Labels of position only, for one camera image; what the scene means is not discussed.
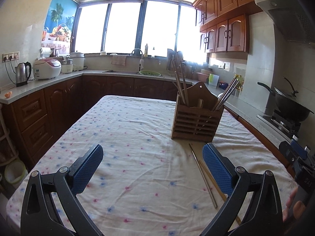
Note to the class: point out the pink basin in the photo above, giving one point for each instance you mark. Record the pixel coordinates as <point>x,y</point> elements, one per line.
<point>204,75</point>

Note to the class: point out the green colander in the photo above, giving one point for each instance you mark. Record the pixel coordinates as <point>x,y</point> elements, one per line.
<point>150,73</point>

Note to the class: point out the large kitchen window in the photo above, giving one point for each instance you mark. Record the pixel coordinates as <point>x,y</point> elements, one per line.
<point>123,27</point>

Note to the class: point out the dish rack with cutting boards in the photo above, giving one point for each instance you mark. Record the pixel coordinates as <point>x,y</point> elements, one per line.
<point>169,61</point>

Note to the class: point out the gas stove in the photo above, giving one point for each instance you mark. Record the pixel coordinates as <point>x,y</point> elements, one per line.
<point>280,125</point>

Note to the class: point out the blue and red container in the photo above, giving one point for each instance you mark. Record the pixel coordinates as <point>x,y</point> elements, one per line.
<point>224,85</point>

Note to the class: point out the kitchen sink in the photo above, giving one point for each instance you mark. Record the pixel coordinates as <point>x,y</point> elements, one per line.
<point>120,72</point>

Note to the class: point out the small orange fruit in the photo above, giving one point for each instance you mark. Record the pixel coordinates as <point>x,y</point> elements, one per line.
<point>8,94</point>

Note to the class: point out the paper towel roll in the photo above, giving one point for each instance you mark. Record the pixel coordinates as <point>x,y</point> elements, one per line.
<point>45,52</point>

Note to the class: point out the small white food steamer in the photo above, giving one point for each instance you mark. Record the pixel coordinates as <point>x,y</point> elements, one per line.
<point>67,66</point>

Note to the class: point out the wall outlet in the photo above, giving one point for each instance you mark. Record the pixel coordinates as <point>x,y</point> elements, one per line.
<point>221,65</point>

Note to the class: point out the wooden utensil holder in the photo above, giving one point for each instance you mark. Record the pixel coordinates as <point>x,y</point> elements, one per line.
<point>194,125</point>

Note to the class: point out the dark wooden base cabinets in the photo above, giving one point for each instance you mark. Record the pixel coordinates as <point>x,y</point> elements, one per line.
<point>61,103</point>

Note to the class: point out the clear plastic measuring cup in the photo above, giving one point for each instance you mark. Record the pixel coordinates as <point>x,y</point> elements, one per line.
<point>213,81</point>

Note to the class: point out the pink and white rice cooker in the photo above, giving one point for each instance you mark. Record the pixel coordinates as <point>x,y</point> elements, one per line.
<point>46,68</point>

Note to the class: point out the steel range hood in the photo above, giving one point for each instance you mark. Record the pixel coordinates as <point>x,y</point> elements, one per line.
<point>290,17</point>

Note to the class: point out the person's right hand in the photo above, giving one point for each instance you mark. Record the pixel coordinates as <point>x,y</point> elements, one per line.
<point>290,206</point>

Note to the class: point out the pink dish cloth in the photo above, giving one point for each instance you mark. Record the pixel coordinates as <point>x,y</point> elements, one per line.
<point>118,60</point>

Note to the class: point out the chrome faucet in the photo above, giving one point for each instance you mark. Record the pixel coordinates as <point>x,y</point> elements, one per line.
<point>141,64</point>

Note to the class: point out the yellow bottle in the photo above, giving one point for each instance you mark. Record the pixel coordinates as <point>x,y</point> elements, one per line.
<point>146,50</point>

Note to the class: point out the white bowl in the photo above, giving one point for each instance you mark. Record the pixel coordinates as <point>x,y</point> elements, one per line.
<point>103,53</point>

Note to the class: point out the steel electric kettle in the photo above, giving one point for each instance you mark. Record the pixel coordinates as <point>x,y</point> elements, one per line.
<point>22,75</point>

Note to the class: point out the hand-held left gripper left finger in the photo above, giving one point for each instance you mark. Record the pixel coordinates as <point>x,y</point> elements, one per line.
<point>88,169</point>

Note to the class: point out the tropical fruit wall poster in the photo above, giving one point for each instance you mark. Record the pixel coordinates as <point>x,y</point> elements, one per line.
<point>59,22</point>

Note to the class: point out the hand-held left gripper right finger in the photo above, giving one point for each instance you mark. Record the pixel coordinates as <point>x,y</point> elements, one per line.
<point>216,167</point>

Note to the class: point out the black wok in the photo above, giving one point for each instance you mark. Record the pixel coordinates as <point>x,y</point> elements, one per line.
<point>290,108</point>

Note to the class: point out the metal chopstick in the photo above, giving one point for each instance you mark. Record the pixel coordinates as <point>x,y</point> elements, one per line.
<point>224,93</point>
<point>203,174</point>
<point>230,95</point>
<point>227,94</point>

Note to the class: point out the cooking oil bottles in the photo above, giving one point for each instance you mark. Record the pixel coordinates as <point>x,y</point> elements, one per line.
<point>241,80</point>

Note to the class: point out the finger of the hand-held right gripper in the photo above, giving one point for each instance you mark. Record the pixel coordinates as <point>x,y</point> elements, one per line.
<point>288,151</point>
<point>301,150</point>

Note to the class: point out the floral white tablecloth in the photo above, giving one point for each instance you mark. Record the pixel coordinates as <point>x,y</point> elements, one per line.
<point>135,132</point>

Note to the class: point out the wall outlet strip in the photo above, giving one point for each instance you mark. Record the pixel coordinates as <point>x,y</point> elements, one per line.
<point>11,56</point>

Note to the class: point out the white trash bin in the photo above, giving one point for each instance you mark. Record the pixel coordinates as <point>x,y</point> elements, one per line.
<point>14,174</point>

